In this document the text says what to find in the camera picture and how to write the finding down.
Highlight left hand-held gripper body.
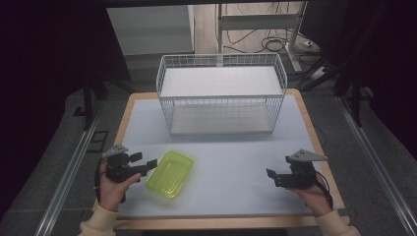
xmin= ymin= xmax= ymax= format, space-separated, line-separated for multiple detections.
xmin=101 ymin=144 xmax=149 ymax=185

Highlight green translucent plastic container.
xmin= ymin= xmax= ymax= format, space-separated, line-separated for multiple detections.
xmin=145 ymin=149 xmax=196 ymax=200

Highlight person's right hand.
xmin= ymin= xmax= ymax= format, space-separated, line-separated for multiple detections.
xmin=289 ymin=172 xmax=334 ymax=218

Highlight white metal stand frame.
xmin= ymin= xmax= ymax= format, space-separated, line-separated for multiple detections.
xmin=215 ymin=1 xmax=309 ymax=74

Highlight aluminium floor rail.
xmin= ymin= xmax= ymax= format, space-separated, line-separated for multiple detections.
xmin=33 ymin=99 xmax=106 ymax=236
xmin=335 ymin=95 xmax=417 ymax=236

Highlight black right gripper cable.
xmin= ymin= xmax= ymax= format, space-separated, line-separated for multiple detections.
xmin=314 ymin=170 xmax=334 ymax=210

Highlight white wire shelf rack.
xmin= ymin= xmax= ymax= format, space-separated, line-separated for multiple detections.
xmin=155 ymin=52 xmax=289 ymax=136

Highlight person's left hand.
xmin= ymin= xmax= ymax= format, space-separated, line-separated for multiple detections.
xmin=97 ymin=162 xmax=143 ymax=212

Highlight white power strip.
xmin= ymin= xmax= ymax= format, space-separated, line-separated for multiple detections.
xmin=308 ymin=66 xmax=328 ymax=82

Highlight tangle of floor cables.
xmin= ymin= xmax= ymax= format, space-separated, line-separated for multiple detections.
xmin=223 ymin=2 xmax=324 ymax=67

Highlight black stand leg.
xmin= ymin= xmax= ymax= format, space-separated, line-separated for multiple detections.
xmin=72 ymin=77 xmax=110 ymax=132
xmin=332 ymin=58 xmax=375 ymax=128

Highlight white cabinet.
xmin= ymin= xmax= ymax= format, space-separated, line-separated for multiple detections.
xmin=106 ymin=4 xmax=196 ymax=56

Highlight white table mat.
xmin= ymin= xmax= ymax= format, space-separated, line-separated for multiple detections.
xmin=117 ymin=94 xmax=339 ymax=218

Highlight black floor plate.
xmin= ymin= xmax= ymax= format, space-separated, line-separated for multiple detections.
xmin=86 ymin=130 xmax=110 ymax=153

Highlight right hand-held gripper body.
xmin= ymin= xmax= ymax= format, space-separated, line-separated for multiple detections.
xmin=274 ymin=148 xmax=328 ymax=190

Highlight dark curtain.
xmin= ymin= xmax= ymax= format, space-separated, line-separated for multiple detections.
xmin=298 ymin=0 xmax=417 ymax=161
xmin=0 ymin=0 xmax=132 ymax=217

